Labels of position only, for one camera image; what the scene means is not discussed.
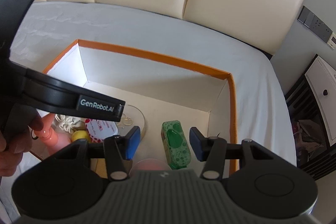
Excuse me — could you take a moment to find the pink pump bottle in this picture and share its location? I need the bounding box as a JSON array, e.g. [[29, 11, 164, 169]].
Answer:
[[33, 113, 71, 156]]

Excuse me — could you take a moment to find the gold cardboard box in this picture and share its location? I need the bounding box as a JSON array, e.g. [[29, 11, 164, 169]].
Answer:
[[90, 159, 133, 178]]

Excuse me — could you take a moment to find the grey wall switch panel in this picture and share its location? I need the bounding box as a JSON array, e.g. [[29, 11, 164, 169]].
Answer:
[[297, 6, 333, 43]]

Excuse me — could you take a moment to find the white drawstring pouch with label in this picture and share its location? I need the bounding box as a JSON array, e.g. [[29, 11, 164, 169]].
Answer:
[[55, 114, 85, 134]]

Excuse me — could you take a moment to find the clear round pink container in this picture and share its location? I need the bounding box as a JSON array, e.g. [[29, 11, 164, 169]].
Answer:
[[129, 159, 171, 177]]

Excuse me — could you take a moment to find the pink mint tin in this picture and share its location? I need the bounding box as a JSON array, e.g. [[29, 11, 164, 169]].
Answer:
[[85, 119, 118, 143]]

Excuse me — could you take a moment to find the white wall thermostat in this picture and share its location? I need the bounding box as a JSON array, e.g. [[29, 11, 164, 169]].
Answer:
[[327, 32, 336, 50]]

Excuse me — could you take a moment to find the white bed sheet mattress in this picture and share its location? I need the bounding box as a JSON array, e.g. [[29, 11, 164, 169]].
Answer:
[[11, 2, 296, 163]]

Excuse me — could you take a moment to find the person's left hand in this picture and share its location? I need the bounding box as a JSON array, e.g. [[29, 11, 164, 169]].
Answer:
[[0, 113, 44, 177]]

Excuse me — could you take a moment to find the yellow cap bottle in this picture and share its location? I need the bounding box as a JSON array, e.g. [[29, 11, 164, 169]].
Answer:
[[71, 130, 91, 143]]

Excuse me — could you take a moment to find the round white compact case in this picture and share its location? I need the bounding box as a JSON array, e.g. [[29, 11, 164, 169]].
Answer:
[[116, 105, 146, 140]]

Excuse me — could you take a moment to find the orange cardboard storage box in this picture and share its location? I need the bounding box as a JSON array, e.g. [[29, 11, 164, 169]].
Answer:
[[44, 40, 238, 163]]

